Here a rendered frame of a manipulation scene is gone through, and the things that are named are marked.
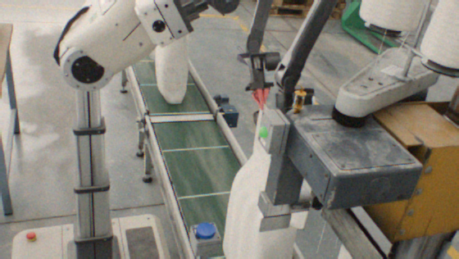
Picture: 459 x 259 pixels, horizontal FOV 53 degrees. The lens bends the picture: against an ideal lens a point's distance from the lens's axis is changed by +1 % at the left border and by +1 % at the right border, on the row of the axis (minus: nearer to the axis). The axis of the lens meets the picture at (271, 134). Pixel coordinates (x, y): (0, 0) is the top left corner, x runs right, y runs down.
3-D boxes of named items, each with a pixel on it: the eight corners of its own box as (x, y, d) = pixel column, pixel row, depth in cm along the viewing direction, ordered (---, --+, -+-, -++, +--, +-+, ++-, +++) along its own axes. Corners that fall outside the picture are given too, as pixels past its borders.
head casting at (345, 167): (262, 190, 130) (281, 97, 115) (337, 181, 140) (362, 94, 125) (308, 270, 107) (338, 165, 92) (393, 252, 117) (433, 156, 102)
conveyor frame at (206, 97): (108, 15, 460) (108, 2, 453) (157, 18, 479) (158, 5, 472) (144, 135, 287) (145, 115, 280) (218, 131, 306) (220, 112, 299)
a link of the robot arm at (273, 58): (247, 44, 182) (248, 40, 173) (275, 41, 183) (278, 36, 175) (252, 74, 182) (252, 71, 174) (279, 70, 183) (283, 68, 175)
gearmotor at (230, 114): (205, 107, 332) (207, 88, 325) (224, 106, 338) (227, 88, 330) (216, 129, 309) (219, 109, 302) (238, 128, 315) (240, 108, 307)
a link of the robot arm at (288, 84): (275, 68, 149) (284, 76, 142) (308, 66, 153) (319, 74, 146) (274, 102, 154) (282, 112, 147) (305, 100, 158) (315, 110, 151)
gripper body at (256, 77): (274, 86, 175) (271, 68, 176) (250, 87, 171) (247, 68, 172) (269, 92, 181) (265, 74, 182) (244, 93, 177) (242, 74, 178)
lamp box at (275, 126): (256, 139, 120) (262, 109, 115) (273, 138, 121) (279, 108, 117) (267, 155, 114) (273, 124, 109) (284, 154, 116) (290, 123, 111)
